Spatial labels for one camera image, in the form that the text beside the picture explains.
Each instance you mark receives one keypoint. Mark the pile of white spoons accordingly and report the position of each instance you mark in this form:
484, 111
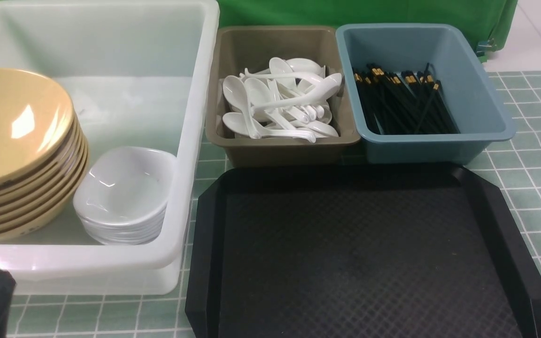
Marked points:
290, 99

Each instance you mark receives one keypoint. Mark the bundle of black chopsticks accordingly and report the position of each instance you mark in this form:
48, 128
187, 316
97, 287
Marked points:
389, 100

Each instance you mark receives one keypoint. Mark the black chopstick gold band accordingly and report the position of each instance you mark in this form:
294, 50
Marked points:
426, 94

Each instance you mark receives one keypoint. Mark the green cloth backdrop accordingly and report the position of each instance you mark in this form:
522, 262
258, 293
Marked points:
484, 23

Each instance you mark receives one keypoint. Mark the blue plastic chopstick bin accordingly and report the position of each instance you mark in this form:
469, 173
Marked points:
469, 94

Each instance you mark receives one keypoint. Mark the black plastic serving tray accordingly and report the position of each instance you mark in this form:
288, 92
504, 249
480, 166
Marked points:
426, 250

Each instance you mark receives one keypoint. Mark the large white plastic tub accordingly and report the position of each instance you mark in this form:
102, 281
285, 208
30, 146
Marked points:
138, 74

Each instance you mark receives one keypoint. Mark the stack of white dishes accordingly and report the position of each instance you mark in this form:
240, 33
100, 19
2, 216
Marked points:
123, 198

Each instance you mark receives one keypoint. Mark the stack of tan bowls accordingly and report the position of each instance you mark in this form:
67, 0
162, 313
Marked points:
44, 154

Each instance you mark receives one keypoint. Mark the brown plastic spoon bin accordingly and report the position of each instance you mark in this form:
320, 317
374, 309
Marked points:
240, 47

